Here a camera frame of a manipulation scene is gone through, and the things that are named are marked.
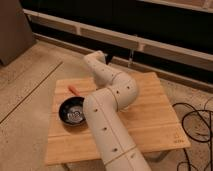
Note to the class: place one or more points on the black bowl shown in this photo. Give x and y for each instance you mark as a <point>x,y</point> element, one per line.
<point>71,111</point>

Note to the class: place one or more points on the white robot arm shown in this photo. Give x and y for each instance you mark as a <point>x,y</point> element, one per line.
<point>115,90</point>

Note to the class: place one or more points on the grey cabinet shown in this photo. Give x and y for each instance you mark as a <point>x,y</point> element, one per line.
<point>16,35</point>

